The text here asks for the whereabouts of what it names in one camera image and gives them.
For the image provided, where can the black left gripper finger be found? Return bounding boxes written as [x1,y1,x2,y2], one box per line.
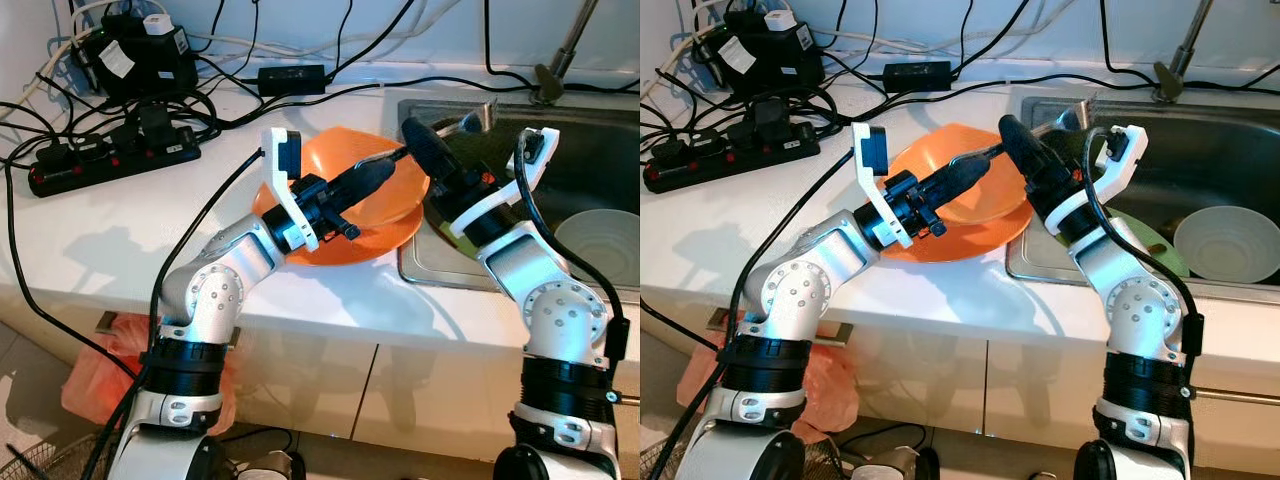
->
[335,148,413,203]
[925,146,1003,201]

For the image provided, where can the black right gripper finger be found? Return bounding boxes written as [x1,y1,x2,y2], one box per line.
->
[997,113,1053,191]
[400,117,466,193]

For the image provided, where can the orange bowl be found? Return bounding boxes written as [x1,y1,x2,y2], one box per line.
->
[885,122,1031,226]
[295,125,431,226]

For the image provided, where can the black power adapter brick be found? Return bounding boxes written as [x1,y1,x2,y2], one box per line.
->
[882,62,953,93]
[258,65,328,98]

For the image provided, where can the green plate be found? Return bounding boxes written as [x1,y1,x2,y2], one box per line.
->
[1105,205,1193,279]

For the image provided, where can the steel sink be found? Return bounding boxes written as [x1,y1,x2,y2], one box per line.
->
[1005,95,1280,301]
[397,95,641,291]

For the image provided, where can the metal faucet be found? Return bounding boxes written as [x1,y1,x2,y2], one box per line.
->
[532,0,601,104]
[1152,0,1216,104]

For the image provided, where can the grey bowl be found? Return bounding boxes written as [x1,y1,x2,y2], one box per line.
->
[1172,205,1266,284]
[553,207,641,286]

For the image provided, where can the black plug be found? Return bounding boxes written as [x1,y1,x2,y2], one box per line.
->
[755,97,796,136]
[135,100,176,141]

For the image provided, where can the black power strip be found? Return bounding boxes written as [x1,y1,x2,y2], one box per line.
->
[27,128,203,198]
[643,125,826,194]

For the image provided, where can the black charger box white labels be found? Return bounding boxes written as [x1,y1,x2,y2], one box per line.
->
[78,12,201,101]
[700,10,826,99]

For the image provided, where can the white base cabinet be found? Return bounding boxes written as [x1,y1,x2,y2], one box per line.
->
[0,290,641,471]
[640,290,1280,471]

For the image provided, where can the red plastic bag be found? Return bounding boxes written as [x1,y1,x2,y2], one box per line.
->
[677,310,861,441]
[60,315,241,436]

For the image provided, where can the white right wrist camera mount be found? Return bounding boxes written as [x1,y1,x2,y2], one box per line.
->
[1045,125,1149,236]
[440,127,561,241]

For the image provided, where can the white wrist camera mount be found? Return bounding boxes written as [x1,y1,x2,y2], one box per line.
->
[440,127,561,241]
[262,127,321,253]
[852,122,906,251]
[1045,125,1149,236]

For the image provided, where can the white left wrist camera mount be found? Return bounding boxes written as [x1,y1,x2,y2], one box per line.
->
[852,122,906,251]
[262,127,321,253]

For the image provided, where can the black counter cable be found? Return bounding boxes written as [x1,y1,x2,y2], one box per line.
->
[325,72,641,99]
[950,68,1280,99]

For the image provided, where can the black adapter cable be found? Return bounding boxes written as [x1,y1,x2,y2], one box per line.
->
[948,0,1033,76]
[322,0,419,79]

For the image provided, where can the black hanging cable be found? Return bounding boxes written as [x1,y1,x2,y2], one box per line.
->
[640,298,731,356]
[0,160,141,383]

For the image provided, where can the wire fan guard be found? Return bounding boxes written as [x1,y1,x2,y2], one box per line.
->
[0,435,116,480]
[640,435,721,480]

